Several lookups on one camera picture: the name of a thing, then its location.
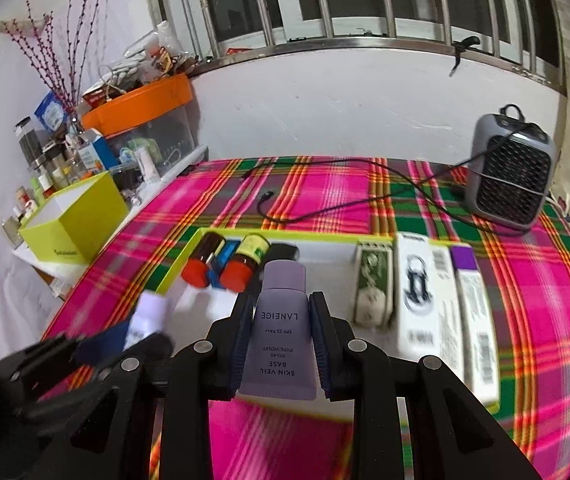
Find white box purple end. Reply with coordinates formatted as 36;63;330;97
450;245;501;413

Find orange lid storage bin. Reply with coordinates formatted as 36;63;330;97
82;74;197;176

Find red bud branches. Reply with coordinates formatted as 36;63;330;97
3;0;108;113

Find black power cable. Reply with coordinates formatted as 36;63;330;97
239;103;556;236

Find metal window bars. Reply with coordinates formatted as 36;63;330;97
148;0;565;89

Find amber bottle red cap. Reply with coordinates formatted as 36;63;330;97
181;232;226;288

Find lavender Laneige tube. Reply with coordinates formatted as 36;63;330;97
239;260;316;401

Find blue white carton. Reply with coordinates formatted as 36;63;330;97
78;128;120;172

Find amber bottle yellow label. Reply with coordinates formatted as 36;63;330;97
220;234;270;292

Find grey portable heater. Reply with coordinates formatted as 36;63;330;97
465;104;557;231

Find green white medicine box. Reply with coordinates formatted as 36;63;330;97
353;242;393;328

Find yellow-green shallow tray box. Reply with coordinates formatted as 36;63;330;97
156;226;501;421

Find small blue box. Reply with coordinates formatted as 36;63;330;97
207;240;240;289

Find plaid tablecloth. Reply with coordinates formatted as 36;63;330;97
46;156;570;479

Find black rectangular device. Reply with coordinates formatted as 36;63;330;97
246;243;299;299

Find white box keychain picture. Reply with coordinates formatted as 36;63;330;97
394;232;440;361

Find narrow white box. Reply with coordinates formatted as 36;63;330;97
431;245;465;380

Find white tube blue print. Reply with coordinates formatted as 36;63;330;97
123;290;170;350

